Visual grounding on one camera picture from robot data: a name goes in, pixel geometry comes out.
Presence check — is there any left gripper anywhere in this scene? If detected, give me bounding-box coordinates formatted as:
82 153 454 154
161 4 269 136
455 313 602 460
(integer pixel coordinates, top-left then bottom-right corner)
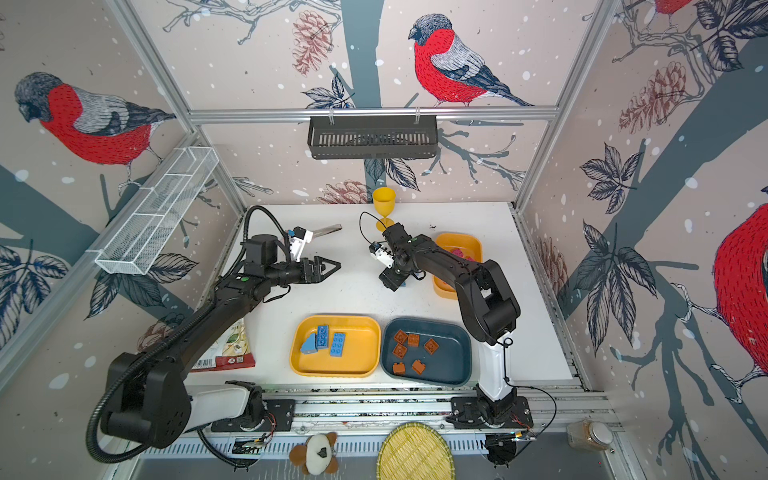
266 256 340 288

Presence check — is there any blue lego brick long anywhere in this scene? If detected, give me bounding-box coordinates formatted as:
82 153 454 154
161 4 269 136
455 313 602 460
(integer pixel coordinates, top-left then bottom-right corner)
315 325 329 350

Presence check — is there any pink lego brick top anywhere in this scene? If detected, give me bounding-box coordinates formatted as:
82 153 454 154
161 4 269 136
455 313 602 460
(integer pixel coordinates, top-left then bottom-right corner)
451 248 474 261

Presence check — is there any blue lego brick slanted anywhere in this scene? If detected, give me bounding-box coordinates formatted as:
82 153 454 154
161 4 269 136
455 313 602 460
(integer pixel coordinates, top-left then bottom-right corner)
300 333 318 355

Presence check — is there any brown lego brick top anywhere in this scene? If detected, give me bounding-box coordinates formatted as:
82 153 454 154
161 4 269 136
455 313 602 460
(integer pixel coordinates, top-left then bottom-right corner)
411 360 426 375

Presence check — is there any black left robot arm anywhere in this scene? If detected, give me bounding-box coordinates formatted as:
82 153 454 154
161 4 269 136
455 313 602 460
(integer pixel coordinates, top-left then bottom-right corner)
85 228 341 464

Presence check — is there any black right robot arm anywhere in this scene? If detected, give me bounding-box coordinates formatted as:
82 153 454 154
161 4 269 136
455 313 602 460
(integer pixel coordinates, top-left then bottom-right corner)
369 223 532 430

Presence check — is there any yellow plastic goblet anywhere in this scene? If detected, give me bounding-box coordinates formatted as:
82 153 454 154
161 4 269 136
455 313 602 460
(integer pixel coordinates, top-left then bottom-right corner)
372 187 396 232

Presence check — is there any dark teal tray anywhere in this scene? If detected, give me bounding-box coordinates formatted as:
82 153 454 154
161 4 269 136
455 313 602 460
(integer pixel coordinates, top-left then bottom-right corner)
380 317 472 387

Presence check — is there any yellow tray right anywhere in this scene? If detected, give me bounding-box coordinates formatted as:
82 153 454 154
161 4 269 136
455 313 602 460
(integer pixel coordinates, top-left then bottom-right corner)
433 232 483 300

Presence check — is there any yellow tray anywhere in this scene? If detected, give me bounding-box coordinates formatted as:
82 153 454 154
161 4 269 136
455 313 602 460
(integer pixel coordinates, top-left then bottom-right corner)
290 315 381 378
433 232 483 300

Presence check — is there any yellow tray front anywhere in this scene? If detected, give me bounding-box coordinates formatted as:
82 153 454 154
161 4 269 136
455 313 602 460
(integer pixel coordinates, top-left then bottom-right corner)
290 315 381 378

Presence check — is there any red snack bag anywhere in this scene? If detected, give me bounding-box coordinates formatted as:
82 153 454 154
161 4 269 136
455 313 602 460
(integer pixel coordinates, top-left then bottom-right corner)
191 319 256 372

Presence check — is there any black hanging basket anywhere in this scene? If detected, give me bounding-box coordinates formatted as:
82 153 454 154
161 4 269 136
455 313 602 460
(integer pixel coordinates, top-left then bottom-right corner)
307 115 439 160

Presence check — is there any woven bamboo plate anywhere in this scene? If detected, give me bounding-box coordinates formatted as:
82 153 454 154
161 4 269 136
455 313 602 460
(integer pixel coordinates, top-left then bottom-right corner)
376 422 456 480

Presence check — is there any aluminium crossbar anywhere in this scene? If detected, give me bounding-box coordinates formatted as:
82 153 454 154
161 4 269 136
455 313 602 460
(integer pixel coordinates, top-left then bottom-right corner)
187 106 561 125

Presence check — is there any plush toy dog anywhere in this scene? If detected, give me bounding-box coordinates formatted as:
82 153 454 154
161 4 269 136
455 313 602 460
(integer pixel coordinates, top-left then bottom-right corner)
289 432 339 476

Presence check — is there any glass jar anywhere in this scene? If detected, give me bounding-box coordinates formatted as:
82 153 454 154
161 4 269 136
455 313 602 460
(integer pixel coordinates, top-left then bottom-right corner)
567 419 614 451

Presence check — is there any white wire mesh basket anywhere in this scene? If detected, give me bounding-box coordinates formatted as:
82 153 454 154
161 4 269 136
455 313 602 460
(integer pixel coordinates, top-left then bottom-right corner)
95 146 219 275

